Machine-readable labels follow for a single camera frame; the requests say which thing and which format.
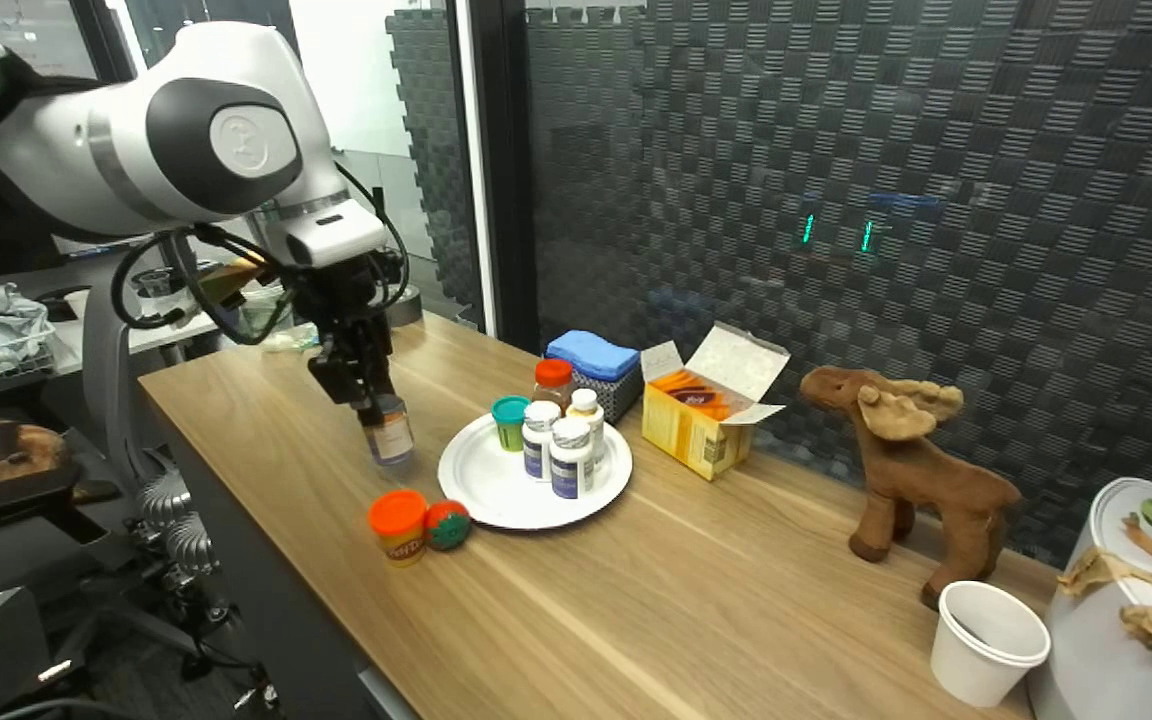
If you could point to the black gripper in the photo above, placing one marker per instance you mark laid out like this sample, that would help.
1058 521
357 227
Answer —
348 315

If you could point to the yellow label jar silver lid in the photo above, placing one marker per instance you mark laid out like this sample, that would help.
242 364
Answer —
393 442

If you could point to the orange lid container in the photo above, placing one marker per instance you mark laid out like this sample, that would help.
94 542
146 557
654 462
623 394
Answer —
401 521

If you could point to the green bottle teal lid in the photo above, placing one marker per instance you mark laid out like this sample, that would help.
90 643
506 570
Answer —
510 424

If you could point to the small green cap bottle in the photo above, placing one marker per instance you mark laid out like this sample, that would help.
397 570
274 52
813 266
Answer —
539 442

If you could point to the red cap spice bottle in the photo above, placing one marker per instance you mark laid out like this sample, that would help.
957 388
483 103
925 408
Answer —
553 383

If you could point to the white bottle dark label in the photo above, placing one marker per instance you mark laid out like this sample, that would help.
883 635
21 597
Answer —
570 467

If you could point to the small white cap bottle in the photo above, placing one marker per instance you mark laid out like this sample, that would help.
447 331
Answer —
585 418

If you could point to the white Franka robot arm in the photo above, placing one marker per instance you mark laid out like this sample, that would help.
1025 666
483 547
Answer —
179 146

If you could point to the white paper plate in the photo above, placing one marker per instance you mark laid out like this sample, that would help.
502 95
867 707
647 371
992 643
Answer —
499 487

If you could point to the blue sponge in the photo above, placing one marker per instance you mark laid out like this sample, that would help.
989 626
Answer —
593 359

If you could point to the grey metal support stand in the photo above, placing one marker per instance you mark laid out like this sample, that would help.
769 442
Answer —
108 413

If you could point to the grey foam block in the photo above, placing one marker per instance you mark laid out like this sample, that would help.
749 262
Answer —
619 396

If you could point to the open yellow cardboard box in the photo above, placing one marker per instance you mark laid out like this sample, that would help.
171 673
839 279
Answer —
699 424

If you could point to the brown plush moose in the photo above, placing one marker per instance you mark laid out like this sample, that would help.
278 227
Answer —
922 482

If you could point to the white paper cup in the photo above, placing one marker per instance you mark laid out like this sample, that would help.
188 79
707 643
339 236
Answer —
984 647

